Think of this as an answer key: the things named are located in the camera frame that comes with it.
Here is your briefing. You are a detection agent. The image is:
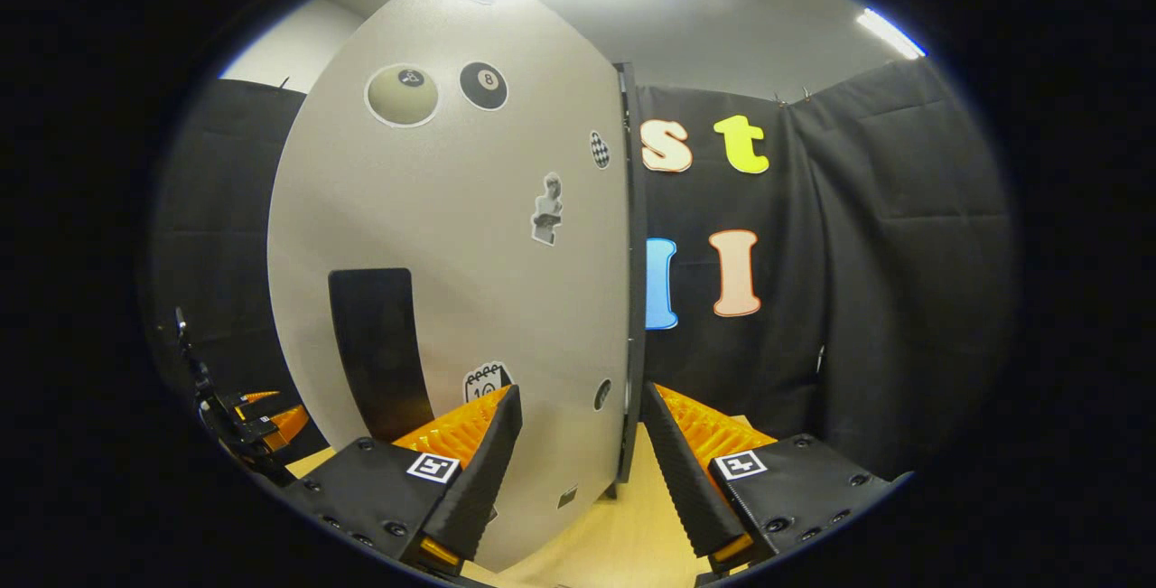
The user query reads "black door handle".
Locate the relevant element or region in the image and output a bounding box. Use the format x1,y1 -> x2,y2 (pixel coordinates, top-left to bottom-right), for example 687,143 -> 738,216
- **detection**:
327,267 -> 436,444

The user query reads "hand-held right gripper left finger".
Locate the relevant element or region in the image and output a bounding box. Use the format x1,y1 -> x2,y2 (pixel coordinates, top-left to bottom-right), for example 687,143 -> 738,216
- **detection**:
287,384 -> 525,575

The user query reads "dark grey cabinet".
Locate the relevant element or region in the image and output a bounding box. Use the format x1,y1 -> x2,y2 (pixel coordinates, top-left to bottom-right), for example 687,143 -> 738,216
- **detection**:
614,62 -> 649,499

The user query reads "small ceiling light panel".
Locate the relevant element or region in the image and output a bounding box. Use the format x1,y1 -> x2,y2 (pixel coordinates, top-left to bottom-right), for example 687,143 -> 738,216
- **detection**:
856,7 -> 928,61

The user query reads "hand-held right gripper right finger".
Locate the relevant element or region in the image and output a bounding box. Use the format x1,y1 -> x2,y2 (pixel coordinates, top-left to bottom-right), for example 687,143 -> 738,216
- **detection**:
639,381 -> 913,575

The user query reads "black backdrop cloth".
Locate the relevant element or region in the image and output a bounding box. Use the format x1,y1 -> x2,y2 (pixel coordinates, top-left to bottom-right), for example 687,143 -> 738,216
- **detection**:
149,55 -> 1017,481

